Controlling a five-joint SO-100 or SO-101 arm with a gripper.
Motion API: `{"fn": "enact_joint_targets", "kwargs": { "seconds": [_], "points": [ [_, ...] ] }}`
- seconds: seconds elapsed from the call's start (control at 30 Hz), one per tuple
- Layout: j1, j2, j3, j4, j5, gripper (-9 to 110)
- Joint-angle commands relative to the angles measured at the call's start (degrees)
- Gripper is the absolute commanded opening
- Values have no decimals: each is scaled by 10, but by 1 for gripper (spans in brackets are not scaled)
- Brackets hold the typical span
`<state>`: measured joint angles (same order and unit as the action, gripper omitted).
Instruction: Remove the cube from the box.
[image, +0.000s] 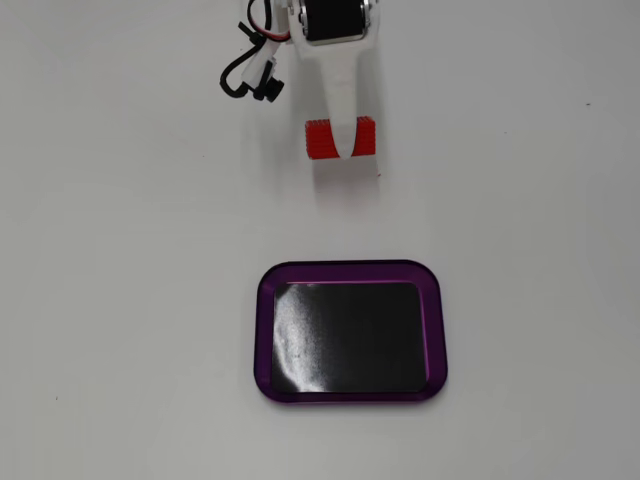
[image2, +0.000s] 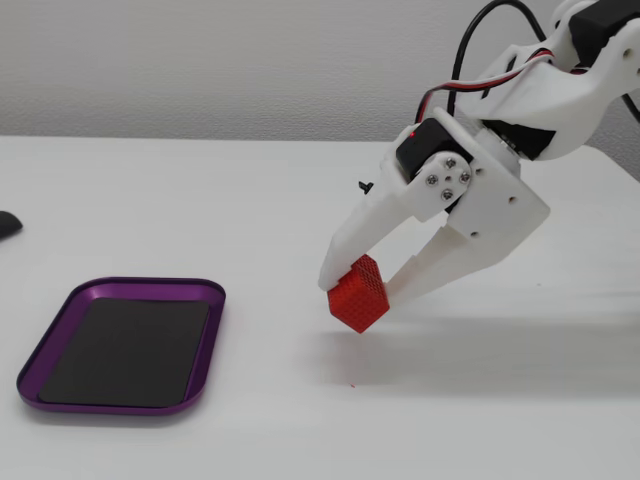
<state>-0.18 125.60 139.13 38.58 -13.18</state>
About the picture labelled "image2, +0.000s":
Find black rectangular mat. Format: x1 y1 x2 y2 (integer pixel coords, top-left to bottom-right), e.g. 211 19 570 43
37 298 211 409

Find red studded cube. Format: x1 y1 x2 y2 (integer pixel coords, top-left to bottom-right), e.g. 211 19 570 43
327 253 391 335

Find white hinged gripper finger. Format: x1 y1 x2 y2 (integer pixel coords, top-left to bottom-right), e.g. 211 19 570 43
317 152 475 292

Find purple metal tray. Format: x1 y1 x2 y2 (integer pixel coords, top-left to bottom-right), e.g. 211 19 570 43
15 276 227 417

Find white fixed gripper finger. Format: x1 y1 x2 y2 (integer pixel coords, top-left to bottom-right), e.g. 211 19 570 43
383 225 482 306

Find white gripper body with motor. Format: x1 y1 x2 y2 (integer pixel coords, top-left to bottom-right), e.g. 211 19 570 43
396 106 551 274

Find red white black servo wires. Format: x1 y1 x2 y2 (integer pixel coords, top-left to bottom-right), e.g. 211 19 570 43
414 47 557 126

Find black rounded object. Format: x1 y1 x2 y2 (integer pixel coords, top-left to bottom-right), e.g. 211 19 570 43
0 210 24 241

